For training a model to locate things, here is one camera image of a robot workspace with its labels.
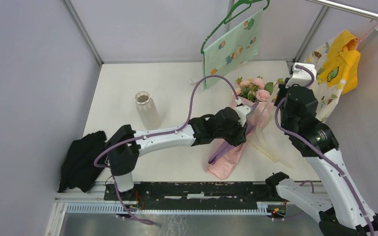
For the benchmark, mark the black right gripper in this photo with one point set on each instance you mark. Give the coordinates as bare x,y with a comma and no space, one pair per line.
283,90

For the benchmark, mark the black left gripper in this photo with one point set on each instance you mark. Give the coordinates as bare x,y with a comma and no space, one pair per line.
240,138

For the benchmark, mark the pink paper flower bouquet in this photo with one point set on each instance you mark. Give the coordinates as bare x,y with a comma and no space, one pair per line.
254,95

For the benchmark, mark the cream printed ribbon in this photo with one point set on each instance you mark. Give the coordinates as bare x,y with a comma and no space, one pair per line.
269,138

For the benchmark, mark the white ribbed ceramic vase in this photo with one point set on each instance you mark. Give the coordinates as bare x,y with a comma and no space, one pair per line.
147,110

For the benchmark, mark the purple wrapping paper sheet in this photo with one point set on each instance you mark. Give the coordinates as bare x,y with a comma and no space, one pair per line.
225,147

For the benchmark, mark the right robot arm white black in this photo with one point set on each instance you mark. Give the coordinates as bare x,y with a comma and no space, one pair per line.
345,213

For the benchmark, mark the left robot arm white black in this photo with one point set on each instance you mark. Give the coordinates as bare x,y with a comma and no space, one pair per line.
127,145

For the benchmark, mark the yellow cartoon child shirt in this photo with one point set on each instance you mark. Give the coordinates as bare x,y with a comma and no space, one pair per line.
336,63

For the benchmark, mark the green cartoon print cloth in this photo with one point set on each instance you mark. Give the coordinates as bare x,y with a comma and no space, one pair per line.
235,47

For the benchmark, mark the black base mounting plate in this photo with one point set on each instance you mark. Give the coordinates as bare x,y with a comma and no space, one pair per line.
201,195

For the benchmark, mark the pink plastic hanger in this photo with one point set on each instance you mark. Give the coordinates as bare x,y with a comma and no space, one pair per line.
365,35

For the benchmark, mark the green plastic hanger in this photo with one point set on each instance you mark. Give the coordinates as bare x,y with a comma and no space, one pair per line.
230,16

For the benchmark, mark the black cloth bundle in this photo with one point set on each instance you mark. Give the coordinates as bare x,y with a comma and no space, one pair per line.
78,169

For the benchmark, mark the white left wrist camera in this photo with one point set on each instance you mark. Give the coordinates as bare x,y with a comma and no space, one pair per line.
243,111

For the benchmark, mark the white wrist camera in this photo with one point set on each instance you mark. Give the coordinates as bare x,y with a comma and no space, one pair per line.
243,111
303,74

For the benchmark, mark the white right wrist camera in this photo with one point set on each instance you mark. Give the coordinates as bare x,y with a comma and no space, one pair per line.
303,74

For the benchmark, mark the metal clothes rail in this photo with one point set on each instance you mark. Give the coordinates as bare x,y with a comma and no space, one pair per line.
349,9

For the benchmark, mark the white slotted cable duct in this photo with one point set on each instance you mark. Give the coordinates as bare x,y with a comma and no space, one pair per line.
113,208

